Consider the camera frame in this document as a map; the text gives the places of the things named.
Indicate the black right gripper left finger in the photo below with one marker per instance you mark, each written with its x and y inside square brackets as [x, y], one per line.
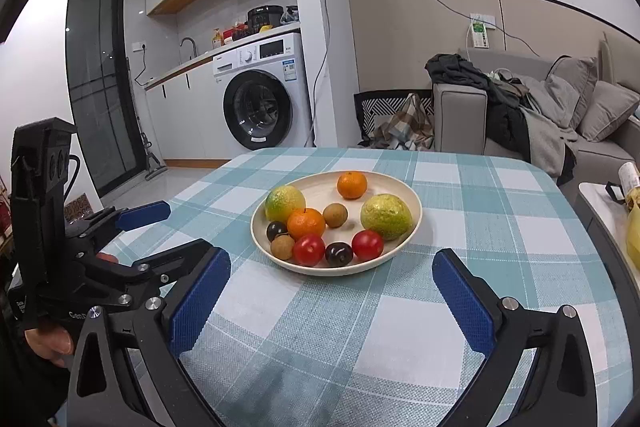
[127, 363]

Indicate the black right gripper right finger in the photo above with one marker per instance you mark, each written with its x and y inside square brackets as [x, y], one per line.
[559, 389]

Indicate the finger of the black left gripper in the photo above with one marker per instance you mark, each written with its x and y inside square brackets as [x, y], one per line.
[103, 226]
[191, 269]

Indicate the dark purple plum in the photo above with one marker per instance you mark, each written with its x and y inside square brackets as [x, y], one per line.
[276, 229]

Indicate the brown longan fruit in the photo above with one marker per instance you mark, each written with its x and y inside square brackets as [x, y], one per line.
[335, 215]
[282, 247]

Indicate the red tomato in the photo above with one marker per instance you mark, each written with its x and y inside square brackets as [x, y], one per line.
[309, 250]
[367, 245]

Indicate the large orange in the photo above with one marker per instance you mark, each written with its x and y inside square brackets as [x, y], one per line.
[305, 221]

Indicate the left hand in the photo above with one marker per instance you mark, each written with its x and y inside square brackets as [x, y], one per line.
[50, 342]

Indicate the teal white checkered tablecloth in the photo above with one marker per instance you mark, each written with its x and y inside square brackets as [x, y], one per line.
[381, 348]

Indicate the white base cabinet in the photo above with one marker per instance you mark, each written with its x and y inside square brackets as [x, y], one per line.
[184, 113]

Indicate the green yellow striped citrus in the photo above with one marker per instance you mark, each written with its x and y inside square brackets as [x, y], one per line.
[282, 201]

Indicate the dark glass door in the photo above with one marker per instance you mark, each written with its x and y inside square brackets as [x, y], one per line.
[100, 92]

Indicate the cream round plate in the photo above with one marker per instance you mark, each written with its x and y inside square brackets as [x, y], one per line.
[320, 190]

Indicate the chrome faucet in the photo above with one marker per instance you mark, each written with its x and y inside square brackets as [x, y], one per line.
[190, 43]

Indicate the white washing machine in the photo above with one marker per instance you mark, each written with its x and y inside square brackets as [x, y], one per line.
[263, 95]

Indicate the small orange mandarin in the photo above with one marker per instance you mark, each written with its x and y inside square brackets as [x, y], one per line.
[352, 185]

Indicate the pale green guava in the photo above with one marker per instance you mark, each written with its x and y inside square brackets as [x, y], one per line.
[387, 215]

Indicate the grey blanket on sofa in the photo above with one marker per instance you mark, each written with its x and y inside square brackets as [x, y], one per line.
[551, 148]

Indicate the black cooker on counter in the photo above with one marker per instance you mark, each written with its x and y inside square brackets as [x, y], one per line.
[264, 15]

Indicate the black jacket on sofa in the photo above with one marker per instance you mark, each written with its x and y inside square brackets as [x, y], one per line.
[473, 113]

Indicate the black patterned chair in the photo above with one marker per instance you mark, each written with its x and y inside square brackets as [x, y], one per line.
[376, 107]

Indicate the grey sofa cushion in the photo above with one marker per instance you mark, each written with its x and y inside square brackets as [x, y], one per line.
[570, 82]
[609, 108]

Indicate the grey sofa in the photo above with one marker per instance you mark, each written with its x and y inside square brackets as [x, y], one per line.
[618, 63]

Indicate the plaid cloth on chair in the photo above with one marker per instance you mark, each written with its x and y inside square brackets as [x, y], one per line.
[407, 129]

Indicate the white wall device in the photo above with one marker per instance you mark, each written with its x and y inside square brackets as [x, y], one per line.
[478, 31]

